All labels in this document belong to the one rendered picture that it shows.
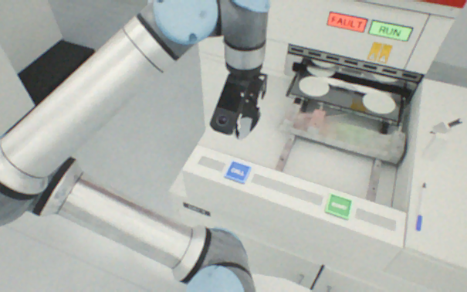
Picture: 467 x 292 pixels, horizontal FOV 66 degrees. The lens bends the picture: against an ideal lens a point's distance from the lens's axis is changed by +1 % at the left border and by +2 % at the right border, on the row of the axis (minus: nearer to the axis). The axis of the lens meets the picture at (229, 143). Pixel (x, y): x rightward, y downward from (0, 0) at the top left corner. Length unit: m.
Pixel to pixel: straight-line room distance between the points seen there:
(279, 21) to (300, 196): 0.64
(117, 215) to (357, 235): 0.54
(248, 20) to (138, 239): 0.43
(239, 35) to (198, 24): 0.18
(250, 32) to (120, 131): 1.88
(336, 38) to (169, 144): 1.33
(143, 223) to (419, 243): 0.60
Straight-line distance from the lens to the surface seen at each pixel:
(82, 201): 0.68
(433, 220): 0.97
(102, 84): 0.48
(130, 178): 2.16
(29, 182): 0.55
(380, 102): 1.29
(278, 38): 1.33
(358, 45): 1.28
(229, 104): 0.67
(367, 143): 1.17
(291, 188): 0.92
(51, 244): 2.09
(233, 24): 0.60
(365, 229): 0.90
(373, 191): 1.10
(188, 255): 0.71
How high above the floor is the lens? 1.72
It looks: 50 degrees down
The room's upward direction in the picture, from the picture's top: straight up
